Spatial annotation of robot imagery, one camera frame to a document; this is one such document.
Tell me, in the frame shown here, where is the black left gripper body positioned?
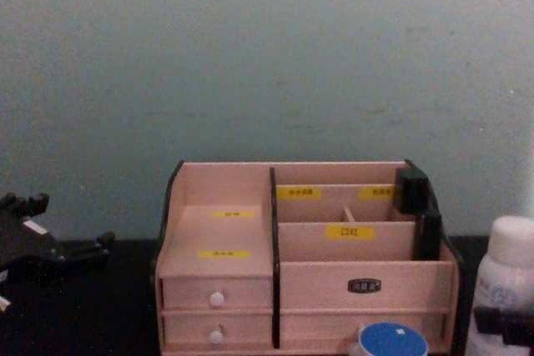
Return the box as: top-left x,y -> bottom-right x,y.
0,203 -> 68,287

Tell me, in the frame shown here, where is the white plastic bottle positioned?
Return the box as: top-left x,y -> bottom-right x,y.
466,215 -> 534,356

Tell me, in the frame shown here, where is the black table cloth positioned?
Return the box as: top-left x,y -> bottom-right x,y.
0,235 -> 490,356

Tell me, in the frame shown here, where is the jar with blue lid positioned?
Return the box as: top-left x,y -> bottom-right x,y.
347,322 -> 431,356

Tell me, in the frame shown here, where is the tall black lipstick tube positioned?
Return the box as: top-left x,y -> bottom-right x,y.
414,211 -> 443,262

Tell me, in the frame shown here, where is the wooden drawer with white knob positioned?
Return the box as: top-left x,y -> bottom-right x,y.
161,275 -> 275,311
162,311 -> 275,348

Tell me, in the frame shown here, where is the pale wooden desk organizer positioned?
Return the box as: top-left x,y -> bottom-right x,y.
153,158 -> 461,356

